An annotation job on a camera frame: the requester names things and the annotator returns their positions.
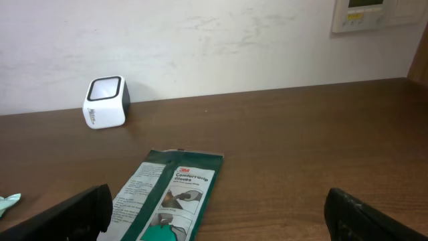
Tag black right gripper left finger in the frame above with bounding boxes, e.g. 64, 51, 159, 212
1, 184, 113, 241

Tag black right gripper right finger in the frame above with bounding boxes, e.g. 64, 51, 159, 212
324, 187, 427, 241

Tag light teal wipes pack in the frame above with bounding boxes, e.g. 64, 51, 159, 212
0, 193, 21, 217

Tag green 3M gloves package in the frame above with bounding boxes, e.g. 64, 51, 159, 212
98, 150, 223, 241

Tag white barcode scanner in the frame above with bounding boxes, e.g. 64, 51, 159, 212
82, 76, 130, 129

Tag beige wall control panel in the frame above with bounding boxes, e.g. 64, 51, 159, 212
332, 0, 427, 33

